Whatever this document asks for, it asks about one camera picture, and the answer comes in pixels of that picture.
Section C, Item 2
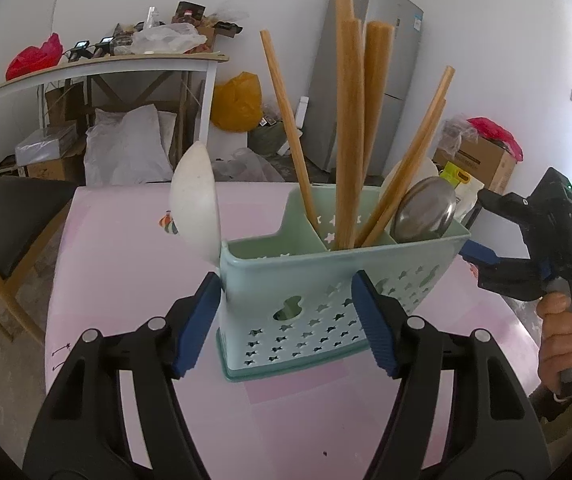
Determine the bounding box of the clutter on side table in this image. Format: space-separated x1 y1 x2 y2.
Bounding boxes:
64 0 249 62

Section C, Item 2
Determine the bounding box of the silver refrigerator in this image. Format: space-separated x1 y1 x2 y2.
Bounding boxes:
302 0 423 177

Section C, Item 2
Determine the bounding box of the orange plastic bag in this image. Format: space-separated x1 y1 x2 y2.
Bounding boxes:
210 72 262 133

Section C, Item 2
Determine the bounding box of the person's right hand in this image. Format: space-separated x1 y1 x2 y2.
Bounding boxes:
536 292 572 399

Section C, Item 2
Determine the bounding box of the white side table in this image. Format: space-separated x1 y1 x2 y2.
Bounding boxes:
0 52 231 181

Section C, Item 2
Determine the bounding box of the yellow green rice bag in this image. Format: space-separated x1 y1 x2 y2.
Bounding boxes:
440 162 484 223

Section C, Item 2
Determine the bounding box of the white sack under table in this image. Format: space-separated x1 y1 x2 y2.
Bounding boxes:
84 105 176 188

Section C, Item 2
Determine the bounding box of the wooden chair black seat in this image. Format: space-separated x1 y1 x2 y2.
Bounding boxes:
0 176 78 344

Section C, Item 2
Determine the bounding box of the pink patterned tablecloth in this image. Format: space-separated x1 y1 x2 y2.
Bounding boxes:
45 184 538 479

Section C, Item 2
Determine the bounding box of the white plastic rice spoon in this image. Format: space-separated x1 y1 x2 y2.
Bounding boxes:
379 156 440 196

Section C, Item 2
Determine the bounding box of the mint green utensil caddy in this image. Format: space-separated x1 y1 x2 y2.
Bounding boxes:
216 184 470 382

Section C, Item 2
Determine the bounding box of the cardboard box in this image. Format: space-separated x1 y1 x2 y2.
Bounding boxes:
433 116 523 194

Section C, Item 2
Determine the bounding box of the wooden chopstick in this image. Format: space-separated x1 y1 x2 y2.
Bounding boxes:
260 29 317 230
333 0 354 23
336 18 365 249
356 98 446 247
355 66 456 247
363 21 394 179

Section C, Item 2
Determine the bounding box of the stainless steel spoon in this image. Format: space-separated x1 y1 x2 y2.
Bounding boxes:
391 177 457 244

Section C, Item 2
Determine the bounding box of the red plastic bag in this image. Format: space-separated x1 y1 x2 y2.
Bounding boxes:
5 32 64 81

